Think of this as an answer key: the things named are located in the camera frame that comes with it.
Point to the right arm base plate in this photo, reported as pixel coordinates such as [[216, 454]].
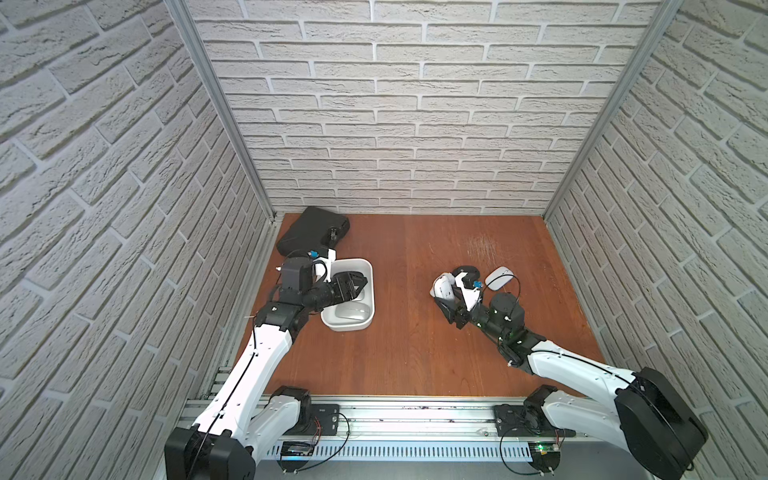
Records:
[[522, 421]]

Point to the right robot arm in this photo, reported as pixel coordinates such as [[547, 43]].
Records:
[[640, 412]]

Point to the white storage box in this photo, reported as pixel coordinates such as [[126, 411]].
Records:
[[367, 296]]

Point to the silver mouse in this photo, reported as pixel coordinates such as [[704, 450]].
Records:
[[353, 312]]

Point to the right controller board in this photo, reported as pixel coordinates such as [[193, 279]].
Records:
[[545, 457]]

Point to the controller board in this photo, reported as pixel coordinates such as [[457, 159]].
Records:
[[297, 449], [545, 457]]

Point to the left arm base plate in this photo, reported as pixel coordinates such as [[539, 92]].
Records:
[[323, 418]]

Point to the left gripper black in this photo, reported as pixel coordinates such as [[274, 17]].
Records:
[[342, 287]]

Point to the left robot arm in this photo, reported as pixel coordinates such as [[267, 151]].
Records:
[[232, 435]]

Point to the black carrying case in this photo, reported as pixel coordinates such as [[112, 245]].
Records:
[[317, 230]]

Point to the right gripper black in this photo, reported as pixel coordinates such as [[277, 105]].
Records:
[[454, 312]]

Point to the black mouse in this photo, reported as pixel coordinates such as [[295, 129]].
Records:
[[355, 283], [470, 272]]

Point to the left controller board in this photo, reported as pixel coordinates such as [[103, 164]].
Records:
[[297, 449]]

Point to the white mouse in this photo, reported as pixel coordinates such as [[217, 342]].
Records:
[[498, 278], [442, 289]]

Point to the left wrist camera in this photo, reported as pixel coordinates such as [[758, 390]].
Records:
[[305, 271]]

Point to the aluminium front rail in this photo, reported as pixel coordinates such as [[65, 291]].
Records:
[[411, 419]]

